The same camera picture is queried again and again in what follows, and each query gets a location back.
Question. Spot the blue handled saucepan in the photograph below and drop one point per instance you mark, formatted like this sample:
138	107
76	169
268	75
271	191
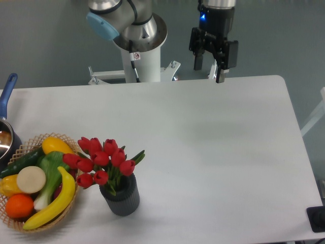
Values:
10	141

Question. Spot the dark grey ribbed vase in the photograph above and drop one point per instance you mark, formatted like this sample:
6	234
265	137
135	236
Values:
127	198

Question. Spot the woven wicker basket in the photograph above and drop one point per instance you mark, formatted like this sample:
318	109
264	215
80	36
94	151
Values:
28	146

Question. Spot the green bok choy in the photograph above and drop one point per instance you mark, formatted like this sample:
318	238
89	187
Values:
49	165

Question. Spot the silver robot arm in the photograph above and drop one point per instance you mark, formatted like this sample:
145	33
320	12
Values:
139	34

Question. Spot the white frame at right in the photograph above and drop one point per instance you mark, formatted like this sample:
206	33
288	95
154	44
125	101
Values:
314	116

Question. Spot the orange fruit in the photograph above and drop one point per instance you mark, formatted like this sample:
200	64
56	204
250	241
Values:
19	206

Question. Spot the red tulip bouquet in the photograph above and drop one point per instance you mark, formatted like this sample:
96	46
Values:
104	164

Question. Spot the yellow bell pepper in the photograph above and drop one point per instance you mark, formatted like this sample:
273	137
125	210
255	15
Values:
9	186

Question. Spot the green cucumber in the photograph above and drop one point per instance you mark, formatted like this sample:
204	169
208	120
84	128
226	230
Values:
29	159

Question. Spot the black device at table edge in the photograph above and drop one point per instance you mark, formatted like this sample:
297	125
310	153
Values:
316	218

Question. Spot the beige round disc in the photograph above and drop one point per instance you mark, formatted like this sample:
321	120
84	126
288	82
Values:
31	179

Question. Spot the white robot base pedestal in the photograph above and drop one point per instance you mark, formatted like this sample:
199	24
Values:
138	67

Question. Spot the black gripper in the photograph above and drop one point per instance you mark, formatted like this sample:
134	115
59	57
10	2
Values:
212	35

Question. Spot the yellow banana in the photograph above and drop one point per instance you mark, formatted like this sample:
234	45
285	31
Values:
57	206

